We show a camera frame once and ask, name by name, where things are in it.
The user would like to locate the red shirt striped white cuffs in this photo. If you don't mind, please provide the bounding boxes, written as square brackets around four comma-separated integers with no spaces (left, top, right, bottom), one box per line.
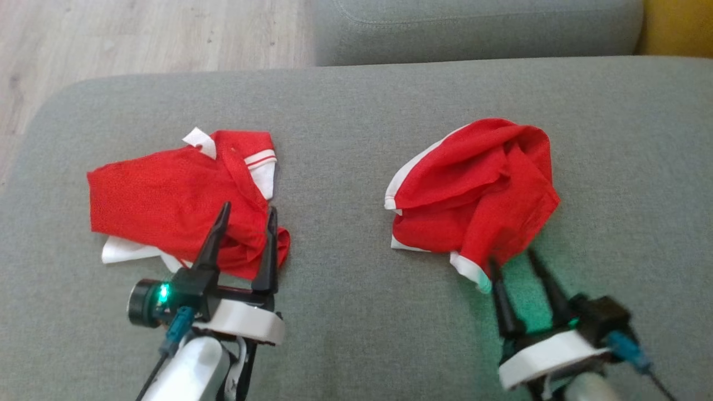
[86,127,291,281]

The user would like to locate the camera cable teal plug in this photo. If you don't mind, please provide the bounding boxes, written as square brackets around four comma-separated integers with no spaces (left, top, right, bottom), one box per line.
[135,306,196,401]
[606,331,679,401]

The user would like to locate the left camera cable teal plug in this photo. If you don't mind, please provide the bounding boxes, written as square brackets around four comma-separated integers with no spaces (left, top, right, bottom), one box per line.
[135,306,196,401]

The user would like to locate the large grey sofa ottoman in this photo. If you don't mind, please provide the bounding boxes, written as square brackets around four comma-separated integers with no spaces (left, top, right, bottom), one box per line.
[0,56,713,401]

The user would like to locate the yellow sofa backrest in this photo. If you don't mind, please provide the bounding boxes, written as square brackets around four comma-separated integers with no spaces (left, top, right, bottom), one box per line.
[638,0,713,58]

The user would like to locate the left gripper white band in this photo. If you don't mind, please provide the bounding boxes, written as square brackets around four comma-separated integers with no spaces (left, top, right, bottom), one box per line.
[192,202,286,346]

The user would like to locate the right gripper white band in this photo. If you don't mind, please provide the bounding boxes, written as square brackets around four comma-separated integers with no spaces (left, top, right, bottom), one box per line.
[489,250,611,390]

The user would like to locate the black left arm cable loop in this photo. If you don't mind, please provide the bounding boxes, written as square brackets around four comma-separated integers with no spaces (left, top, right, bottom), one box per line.
[226,337,260,401]

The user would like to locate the grey sofa seat cushion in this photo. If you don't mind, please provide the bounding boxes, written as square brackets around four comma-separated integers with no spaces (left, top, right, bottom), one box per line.
[315,0,645,67]

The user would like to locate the right camera cable teal plug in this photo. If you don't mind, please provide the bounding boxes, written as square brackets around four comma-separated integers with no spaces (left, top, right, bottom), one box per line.
[606,331,679,401]

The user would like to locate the red shorts white trim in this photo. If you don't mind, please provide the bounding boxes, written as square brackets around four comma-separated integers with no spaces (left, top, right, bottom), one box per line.
[383,117,561,294]

